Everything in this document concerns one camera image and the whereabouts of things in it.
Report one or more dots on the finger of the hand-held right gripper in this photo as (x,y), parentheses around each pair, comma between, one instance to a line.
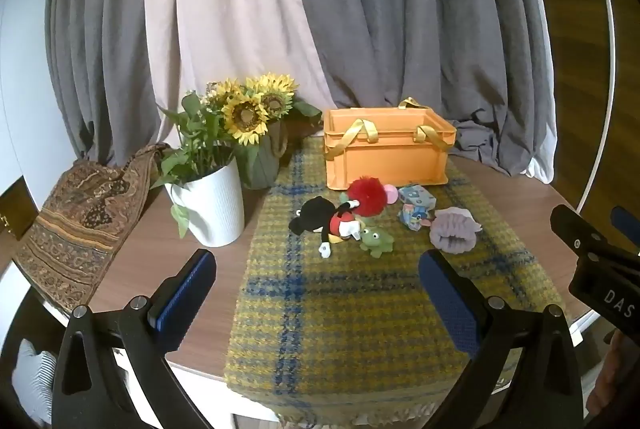
(627,221)
(575,229)

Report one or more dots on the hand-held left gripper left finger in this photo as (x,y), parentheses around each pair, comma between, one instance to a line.
(187,294)

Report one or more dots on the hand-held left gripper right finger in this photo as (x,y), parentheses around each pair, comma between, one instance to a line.
(450,304)

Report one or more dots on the small blue figure toy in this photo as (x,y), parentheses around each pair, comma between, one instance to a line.
(412,216)

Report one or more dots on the blue tissue packet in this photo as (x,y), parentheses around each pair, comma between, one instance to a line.
(416,195)

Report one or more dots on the red fluffy plush toy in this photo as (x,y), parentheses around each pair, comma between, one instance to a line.
(367,196)

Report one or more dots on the person's right hand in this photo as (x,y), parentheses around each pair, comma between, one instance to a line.
(610,374)

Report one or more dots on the grey ruffled scrunchie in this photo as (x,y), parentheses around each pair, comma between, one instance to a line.
(452,231)

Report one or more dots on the white ribbed flower pot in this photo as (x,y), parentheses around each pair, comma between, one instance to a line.
(217,204)

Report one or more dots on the green frog toy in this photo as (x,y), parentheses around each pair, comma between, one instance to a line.
(375,241)

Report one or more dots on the yellow blue plaid blanket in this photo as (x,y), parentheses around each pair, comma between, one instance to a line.
(350,324)

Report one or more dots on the brown patterned cloth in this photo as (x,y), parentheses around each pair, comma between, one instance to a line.
(85,219)

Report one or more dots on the dark green vase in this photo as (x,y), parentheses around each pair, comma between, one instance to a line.
(260,164)

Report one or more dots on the green leafy plant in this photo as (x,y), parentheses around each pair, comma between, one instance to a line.
(200,144)

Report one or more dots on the black mouse plush toy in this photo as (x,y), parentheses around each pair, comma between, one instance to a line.
(320,216)

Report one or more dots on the white ribbed basket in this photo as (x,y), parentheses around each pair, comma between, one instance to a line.
(35,374)

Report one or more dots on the sunflower bouquet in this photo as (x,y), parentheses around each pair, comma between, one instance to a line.
(245,116)

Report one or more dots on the grey curtain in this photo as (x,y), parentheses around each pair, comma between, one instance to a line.
(415,19)
(100,39)

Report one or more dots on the white wardrobe door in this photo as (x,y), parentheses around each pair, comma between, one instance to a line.
(25,84)

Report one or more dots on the pale pink curtain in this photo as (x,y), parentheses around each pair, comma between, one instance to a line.
(225,19)

